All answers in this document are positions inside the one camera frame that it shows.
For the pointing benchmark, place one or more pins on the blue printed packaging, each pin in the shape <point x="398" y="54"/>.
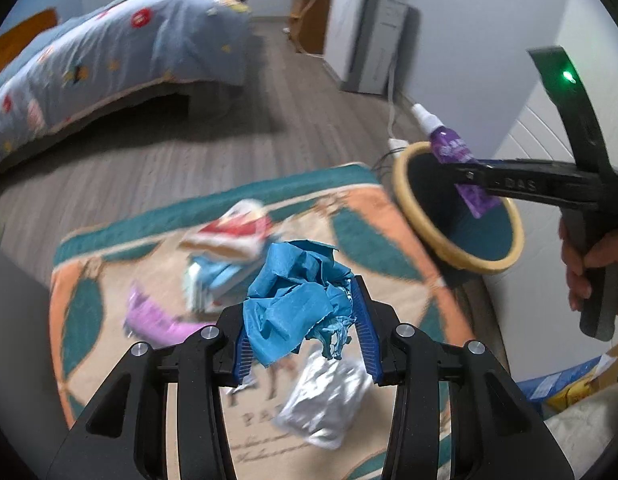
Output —
<point x="554" y="377"/>

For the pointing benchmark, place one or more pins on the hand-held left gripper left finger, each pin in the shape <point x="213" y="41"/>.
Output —
<point x="241" y="365"/>

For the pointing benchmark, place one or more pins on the light blue packet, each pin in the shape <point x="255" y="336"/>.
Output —
<point x="224" y="272"/>

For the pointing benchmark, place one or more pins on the person's right hand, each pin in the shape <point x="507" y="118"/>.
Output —
<point x="575" y="285"/>

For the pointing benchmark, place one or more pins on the white panelled wardrobe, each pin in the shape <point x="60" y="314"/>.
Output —
<point x="539" y="125"/>

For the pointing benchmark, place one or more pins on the blue paper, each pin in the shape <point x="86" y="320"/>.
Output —
<point x="289" y="300"/>

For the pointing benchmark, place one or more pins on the pale grey cloth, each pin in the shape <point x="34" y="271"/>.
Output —
<point x="589" y="440"/>

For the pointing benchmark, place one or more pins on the purple tube with white cap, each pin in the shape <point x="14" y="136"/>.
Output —
<point x="446" y="142"/>

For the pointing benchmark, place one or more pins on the red white wrapper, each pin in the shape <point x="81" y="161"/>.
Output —
<point x="229" y="230"/>

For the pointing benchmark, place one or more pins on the wooden bed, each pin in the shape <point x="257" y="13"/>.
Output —
<point x="24" y="35"/>

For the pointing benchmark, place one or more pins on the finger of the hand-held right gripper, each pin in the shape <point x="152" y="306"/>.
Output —
<point x="519" y="186"/>
<point x="539" y="166"/>

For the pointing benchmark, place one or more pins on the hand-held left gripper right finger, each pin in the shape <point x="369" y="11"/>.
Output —
<point x="366" y="330"/>

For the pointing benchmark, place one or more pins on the lilac plastic wrapper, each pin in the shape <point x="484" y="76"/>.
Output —
<point x="159" y="322"/>

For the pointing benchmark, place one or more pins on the wooden cabinet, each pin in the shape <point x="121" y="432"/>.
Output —
<point x="309" y="25"/>

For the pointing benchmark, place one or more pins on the cardboard box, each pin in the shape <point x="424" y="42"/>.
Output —
<point x="614" y="365"/>

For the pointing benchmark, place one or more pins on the bed with blue quilt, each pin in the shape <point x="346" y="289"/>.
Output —
<point x="114" y="60"/>

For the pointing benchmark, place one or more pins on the silver foil packet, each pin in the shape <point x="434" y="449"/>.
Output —
<point x="319" y="405"/>

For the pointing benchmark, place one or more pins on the teal bin with yellow rim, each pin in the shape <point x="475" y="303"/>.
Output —
<point x="439" y="220"/>

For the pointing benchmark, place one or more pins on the patterned teal orange cushion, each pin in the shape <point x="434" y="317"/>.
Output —
<point x="154" y="240"/>

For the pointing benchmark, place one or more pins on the white air purifier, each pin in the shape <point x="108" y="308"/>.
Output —
<point x="364" y="35"/>

